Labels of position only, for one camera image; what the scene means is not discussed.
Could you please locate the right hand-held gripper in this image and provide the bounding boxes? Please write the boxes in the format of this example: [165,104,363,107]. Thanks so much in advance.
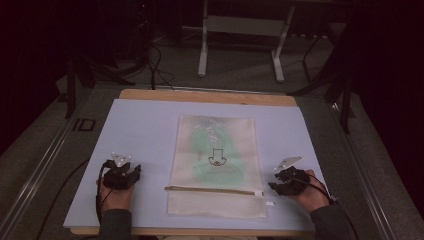
[267,156,312,197]

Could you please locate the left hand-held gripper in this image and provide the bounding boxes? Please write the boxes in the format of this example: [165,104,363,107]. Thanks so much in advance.
[102,152,142,191]

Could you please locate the translucent zipper bag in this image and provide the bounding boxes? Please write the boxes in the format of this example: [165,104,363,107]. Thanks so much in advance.
[164,114,276,219]

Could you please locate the person's left hand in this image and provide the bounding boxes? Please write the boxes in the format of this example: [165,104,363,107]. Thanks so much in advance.
[96,176,137,214]

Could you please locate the person's right hand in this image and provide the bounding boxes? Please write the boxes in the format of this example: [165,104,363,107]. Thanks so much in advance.
[288,169,332,214]

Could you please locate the light blue table mat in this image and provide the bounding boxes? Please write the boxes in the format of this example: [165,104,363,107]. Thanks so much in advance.
[63,98,329,232]

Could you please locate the green item inside bag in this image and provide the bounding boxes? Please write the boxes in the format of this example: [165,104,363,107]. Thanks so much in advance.
[189,117,249,184]

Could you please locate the black tripod stand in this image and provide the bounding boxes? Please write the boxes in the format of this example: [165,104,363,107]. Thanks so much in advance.
[288,71,356,135]
[56,54,136,120]

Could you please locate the wooden table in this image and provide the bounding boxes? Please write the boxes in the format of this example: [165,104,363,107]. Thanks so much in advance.
[69,88,316,238]

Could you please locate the white metal stand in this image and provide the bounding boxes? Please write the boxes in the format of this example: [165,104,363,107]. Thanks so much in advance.
[197,0,296,83]

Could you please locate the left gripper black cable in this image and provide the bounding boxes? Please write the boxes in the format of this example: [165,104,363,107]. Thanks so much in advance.
[35,159,116,240]

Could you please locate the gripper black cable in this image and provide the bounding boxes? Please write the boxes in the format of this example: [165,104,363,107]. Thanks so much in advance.
[35,159,116,240]
[289,173,360,240]

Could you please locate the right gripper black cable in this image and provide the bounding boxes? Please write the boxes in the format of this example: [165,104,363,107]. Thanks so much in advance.
[289,173,360,240]

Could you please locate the black floor cables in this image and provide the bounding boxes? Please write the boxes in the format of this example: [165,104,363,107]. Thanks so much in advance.
[113,43,176,92]

